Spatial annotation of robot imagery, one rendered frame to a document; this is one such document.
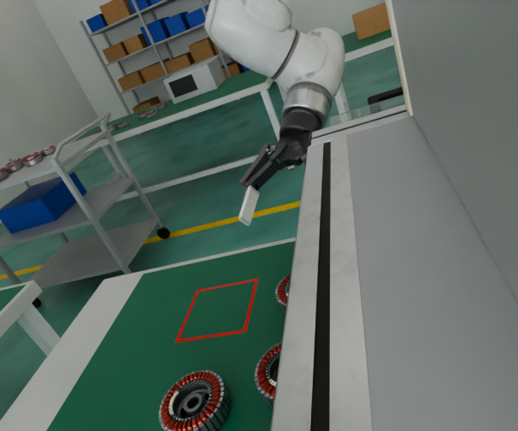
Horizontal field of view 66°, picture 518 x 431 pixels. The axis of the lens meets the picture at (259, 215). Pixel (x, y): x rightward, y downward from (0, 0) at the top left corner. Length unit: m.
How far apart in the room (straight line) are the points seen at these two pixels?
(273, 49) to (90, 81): 7.85
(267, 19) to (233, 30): 0.06
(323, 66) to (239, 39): 0.16
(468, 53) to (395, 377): 0.14
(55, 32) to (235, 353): 8.18
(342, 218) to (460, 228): 0.08
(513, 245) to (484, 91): 0.06
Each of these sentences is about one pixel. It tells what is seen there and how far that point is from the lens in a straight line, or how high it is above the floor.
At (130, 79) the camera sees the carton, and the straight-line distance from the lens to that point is 7.57.
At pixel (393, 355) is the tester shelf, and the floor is 1.11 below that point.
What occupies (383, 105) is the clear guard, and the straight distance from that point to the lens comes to 0.67.
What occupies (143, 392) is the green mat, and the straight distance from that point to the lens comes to 0.83.
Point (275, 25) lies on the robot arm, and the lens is 0.79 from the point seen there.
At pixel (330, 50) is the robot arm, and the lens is 0.84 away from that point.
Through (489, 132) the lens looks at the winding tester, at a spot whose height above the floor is 1.19.
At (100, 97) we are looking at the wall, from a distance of 8.57.
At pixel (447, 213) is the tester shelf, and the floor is 1.11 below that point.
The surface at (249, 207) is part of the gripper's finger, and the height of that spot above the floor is 0.96.
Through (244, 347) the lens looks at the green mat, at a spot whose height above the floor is 0.75.
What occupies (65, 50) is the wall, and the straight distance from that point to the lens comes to 8.66.
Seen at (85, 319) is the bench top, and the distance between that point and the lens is 1.15.
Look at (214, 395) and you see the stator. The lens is 0.68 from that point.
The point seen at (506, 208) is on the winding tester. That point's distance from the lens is 0.19.
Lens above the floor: 1.27
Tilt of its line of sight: 26 degrees down
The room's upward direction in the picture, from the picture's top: 23 degrees counter-clockwise
